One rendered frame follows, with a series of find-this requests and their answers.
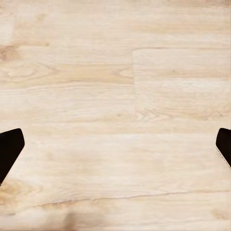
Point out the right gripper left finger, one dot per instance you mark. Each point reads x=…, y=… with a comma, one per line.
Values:
x=11, y=144

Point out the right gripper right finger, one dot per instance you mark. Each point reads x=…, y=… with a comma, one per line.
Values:
x=223, y=142

